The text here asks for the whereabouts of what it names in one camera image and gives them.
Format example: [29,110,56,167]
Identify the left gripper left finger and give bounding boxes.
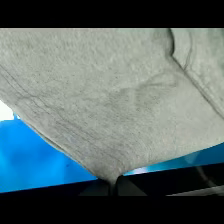
[78,179,113,197]

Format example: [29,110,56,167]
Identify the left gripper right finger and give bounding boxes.
[114,174,152,197]

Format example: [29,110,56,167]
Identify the grey T-shirt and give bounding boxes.
[0,27,224,185]

